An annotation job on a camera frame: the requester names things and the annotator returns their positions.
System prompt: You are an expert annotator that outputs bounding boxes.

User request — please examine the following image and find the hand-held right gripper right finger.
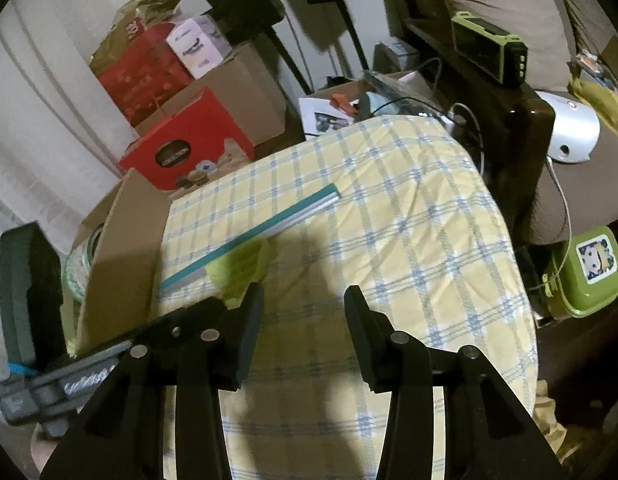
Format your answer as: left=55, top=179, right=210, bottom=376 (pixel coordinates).
left=344, top=285, right=562, bottom=480

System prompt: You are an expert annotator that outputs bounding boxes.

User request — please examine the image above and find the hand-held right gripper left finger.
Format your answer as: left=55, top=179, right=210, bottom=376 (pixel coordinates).
left=39, top=284, right=266, bottom=480

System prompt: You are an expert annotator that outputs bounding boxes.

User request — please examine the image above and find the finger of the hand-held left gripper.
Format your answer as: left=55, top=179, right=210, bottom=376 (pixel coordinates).
left=71, top=299, right=231, bottom=366

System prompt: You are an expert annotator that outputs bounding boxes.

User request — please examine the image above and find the person's left forearm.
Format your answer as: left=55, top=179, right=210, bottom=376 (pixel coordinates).
left=29, top=425, right=70, bottom=478

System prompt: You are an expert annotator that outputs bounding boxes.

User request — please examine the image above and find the yellow plaid tablecloth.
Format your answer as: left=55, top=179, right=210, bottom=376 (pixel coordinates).
left=156, top=115, right=540, bottom=480

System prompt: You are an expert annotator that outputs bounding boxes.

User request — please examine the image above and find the teal stick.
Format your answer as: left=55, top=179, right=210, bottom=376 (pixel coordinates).
left=159, top=184, right=342, bottom=292

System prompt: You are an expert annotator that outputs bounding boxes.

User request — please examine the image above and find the printed paper leaflet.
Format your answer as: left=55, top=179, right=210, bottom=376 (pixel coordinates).
left=298, top=95, right=360, bottom=137

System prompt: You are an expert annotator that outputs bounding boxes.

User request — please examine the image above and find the teal rounded object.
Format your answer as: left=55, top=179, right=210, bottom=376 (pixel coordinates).
left=356, top=91, right=390, bottom=120

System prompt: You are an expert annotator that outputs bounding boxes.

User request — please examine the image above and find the yellow crumpled cloth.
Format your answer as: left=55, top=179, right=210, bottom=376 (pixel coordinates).
left=532, top=380, right=582, bottom=463

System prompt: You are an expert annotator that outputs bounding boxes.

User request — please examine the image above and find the green lunch box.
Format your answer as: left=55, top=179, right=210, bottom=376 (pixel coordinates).
left=542, top=225, right=618, bottom=321

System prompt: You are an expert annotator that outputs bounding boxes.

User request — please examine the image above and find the large brown cardboard box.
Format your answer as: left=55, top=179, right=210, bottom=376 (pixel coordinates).
left=134, top=42, right=290, bottom=148

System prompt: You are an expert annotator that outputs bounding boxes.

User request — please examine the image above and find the large red printed box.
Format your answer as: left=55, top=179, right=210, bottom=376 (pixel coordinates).
left=96, top=22, right=195, bottom=128

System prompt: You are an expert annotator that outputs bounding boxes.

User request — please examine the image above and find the beige sofa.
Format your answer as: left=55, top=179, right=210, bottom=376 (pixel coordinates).
left=376, top=0, right=618, bottom=246

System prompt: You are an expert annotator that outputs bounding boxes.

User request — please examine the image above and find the black speaker stand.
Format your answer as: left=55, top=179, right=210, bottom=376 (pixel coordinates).
left=263, top=27, right=312, bottom=97
left=339, top=0, right=370, bottom=73

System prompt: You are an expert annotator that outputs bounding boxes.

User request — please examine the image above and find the grey storage box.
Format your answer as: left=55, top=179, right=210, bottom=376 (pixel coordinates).
left=373, top=40, right=421, bottom=73

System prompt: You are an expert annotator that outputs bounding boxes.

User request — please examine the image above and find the small white box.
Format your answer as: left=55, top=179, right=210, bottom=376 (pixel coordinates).
left=166, top=15, right=232, bottom=80

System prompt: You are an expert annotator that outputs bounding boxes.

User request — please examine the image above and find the white rounded appliance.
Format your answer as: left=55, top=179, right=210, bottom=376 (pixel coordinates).
left=536, top=91, right=602, bottom=165

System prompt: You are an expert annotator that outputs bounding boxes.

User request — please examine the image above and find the brown paper bag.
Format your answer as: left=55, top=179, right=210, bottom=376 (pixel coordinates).
left=89, top=0, right=185, bottom=76

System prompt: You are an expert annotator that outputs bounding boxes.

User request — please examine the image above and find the green portable radio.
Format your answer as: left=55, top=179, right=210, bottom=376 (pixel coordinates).
left=450, top=11, right=529, bottom=86

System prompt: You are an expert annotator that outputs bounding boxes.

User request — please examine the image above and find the yellow bag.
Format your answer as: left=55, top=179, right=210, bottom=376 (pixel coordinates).
left=569, top=72, right=618, bottom=141

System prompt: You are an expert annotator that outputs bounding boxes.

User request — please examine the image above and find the colourful snack packet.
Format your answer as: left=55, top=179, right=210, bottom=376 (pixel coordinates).
left=572, top=50, right=615, bottom=86

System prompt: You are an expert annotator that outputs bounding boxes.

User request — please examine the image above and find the red box with handle hole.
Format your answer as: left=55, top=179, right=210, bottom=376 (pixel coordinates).
left=120, top=86, right=255, bottom=191

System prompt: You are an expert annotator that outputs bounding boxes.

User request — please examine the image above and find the white cable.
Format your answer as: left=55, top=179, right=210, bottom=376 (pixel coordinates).
left=419, top=57, right=490, bottom=171
left=542, top=157, right=575, bottom=281

